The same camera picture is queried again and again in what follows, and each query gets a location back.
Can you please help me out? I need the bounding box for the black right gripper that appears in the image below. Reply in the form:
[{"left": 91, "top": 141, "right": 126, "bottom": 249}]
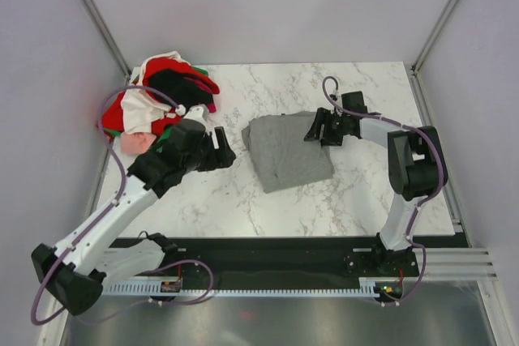
[{"left": 304, "top": 109, "right": 350, "bottom": 148}]

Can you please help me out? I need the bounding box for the grey t shirt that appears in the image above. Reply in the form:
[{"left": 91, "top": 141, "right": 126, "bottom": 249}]
[{"left": 242, "top": 111, "right": 334, "bottom": 194}]

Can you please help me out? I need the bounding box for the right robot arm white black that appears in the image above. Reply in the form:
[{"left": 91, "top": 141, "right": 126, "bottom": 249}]
[{"left": 304, "top": 92, "right": 448, "bottom": 276}]

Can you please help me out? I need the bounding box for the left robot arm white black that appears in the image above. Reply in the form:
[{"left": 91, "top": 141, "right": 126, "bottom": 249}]
[{"left": 31, "top": 105, "right": 236, "bottom": 316}]

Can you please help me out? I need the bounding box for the green t shirt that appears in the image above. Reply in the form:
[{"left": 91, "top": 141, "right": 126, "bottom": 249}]
[{"left": 109, "top": 64, "right": 212, "bottom": 148}]

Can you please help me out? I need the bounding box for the black t shirt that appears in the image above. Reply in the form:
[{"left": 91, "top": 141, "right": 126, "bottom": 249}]
[{"left": 147, "top": 69, "right": 219, "bottom": 113}]

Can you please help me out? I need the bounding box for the pink t shirt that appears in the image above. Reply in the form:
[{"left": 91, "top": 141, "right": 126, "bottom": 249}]
[{"left": 121, "top": 132, "right": 157, "bottom": 156}]

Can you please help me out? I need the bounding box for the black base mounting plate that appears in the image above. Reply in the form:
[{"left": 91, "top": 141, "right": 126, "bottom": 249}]
[{"left": 161, "top": 237, "right": 419, "bottom": 286}]

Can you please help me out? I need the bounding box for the red t shirt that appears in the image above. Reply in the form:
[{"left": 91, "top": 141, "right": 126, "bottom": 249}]
[{"left": 97, "top": 56, "right": 221, "bottom": 140}]

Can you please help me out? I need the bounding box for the white slotted cable duct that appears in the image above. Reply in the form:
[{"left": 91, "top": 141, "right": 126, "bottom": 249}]
[{"left": 103, "top": 276, "right": 380, "bottom": 297}]

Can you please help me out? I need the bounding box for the aluminium extrusion rail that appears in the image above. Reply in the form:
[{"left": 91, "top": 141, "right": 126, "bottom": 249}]
[{"left": 423, "top": 248, "right": 497, "bottom": 282}]

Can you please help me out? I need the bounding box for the right aluminium frame post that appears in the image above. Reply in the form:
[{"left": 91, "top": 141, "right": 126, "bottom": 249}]
[{"left": 409, "top": 0, "right": 461, "bottom": 77}]

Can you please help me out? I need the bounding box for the aluminium frame post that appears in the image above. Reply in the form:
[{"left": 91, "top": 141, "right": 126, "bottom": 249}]
[
  {"left": 80, "top": 0, "right": 131, "bottom": 78},
  {"left": 409, "top": 0, "right": 461, "bottom": 77}
]

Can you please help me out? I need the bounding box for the left aluminium frame post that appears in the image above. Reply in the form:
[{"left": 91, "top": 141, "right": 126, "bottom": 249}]
[{"left": 80, "top": 0, "right": 131, "bottom": 78}]

